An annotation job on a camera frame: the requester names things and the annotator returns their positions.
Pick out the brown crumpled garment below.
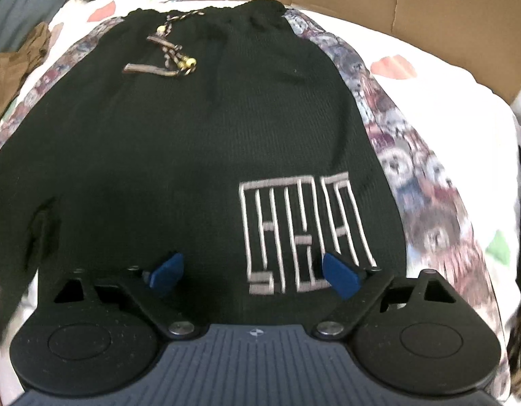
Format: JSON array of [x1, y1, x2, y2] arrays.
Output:
[[0, 22, 50, 118]]

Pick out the black knit shorts patterned sides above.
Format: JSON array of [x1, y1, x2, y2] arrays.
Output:
[[0, 0, 502, 343]]

